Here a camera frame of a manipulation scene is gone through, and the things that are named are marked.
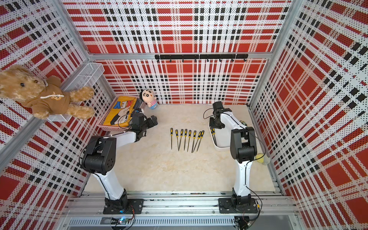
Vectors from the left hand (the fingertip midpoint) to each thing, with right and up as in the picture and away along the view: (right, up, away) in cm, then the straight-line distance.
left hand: (154, 118), depth 101 cm
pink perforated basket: (-13, +12, +13) cm, 22 cm away
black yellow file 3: (+19, -13, +1) cm, 23 cm away
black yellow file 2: (+16, -11, +2) cm, 20 cm away
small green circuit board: (-7, -50, -31) cm, 60 cm away
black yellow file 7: (+33, -12, +1) cm, 35 cm away
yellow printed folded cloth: (-26, +5, +7) cm, 28 cm away
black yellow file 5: (+25, -13, +1) cm, 29 cm away
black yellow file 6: (+29, -14, +1) cm, 32 cm away
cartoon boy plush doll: (-7, +17, +7) cm, 20 cm away
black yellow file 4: (+23, -13, +1) cm, 26 cm away
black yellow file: (+12, -12, +2) cm, 17 cm away
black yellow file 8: (+34, -13, +1) cm, 37 cm away
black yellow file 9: (+43, -10, +3) cm, 44 cm away
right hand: (+45, -4, -1) cm, 45 cm away
